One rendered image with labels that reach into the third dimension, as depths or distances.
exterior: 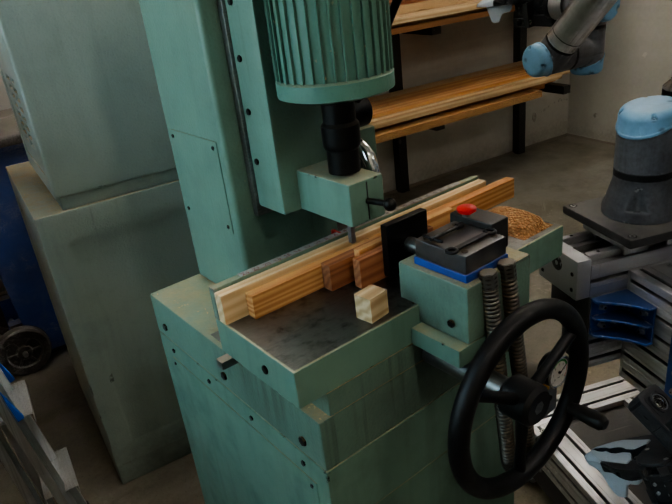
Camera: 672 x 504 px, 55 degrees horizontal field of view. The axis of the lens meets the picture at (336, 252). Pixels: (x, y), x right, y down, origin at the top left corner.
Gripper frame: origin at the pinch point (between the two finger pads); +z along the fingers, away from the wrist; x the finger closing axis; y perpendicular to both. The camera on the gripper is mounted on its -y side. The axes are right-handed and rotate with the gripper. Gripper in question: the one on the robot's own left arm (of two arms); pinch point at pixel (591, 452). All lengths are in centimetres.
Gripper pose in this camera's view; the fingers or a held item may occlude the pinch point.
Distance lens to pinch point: 100.8
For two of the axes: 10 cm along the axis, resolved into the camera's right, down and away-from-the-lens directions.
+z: -4.9, 2.2, 8.4
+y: 4.1, 9.1, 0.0
